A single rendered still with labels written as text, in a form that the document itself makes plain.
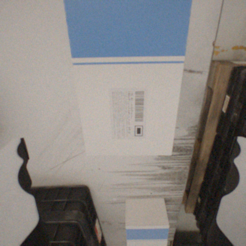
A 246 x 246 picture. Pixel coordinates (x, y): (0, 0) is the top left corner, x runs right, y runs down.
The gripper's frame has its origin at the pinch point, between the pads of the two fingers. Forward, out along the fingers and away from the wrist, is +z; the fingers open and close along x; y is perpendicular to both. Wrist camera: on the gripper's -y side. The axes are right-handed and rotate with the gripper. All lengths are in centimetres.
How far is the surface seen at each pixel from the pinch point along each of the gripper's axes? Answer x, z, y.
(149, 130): 2.7, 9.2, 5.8
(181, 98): 12.0, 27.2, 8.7
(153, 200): 8, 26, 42
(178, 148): 13.0, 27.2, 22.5
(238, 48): 62, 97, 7
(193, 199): 50, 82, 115
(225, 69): 50, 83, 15
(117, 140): -1.4, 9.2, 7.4
